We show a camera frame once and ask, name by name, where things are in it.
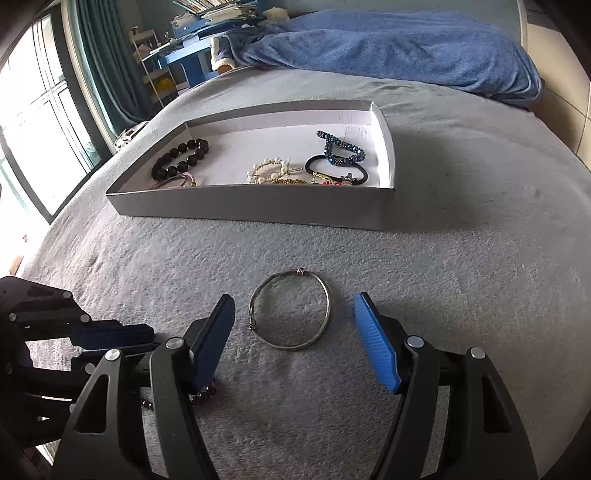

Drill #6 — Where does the white pearl bracelet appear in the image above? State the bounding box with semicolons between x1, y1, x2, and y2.
247;158;296;184

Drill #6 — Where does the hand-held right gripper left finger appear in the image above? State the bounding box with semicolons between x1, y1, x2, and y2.
50;293;237;480

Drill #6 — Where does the white shelf rack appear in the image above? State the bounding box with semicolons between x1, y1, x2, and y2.
129;25;178;107

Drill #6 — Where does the gold charm bracelet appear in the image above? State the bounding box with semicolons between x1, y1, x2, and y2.
263;171;324;186

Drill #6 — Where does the row of books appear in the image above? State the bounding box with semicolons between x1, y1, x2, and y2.
173;0;245;14

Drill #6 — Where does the grey cardboard box tray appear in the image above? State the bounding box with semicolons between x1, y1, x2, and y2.
105;99;397;232

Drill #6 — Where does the pink cord bracelet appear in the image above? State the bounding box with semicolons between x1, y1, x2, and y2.
150;172;199;189

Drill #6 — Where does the dark red bead bracelet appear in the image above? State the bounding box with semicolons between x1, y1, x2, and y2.
139;384;218;411

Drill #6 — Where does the blue desk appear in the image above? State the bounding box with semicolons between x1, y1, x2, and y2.
143;21;259;90

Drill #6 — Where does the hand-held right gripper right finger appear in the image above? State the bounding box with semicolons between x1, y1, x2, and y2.
352;292;539;480

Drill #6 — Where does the blue fleece-lined garment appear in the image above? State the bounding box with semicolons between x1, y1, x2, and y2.
210;34;245;75

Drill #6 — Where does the dark blue beaded bracelet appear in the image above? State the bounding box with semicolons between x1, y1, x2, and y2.
316;130;367;166

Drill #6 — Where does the black bead bracelet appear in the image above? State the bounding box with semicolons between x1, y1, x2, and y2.
151;138;209;182

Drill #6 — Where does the stack of papers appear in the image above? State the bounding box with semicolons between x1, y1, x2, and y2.
203;2;259;21

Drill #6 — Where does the white plush toy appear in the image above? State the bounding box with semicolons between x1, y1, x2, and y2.
259;7;291;26

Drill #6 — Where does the thin silver bangle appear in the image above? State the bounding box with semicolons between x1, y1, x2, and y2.
248;269;332;352

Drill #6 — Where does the blue fleece blanket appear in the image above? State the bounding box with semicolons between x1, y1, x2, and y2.
233;8;543;109

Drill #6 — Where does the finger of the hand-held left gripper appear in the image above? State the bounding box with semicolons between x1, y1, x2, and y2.
0;276;155;348
23;344;155;418

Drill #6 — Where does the teal curtain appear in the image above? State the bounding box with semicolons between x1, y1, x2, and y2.
74;0;153;139

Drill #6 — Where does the black-framed window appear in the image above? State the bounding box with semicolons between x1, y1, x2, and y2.
0;11;116;227

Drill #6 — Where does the black hair tie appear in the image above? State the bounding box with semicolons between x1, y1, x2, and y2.
305;154;369;186

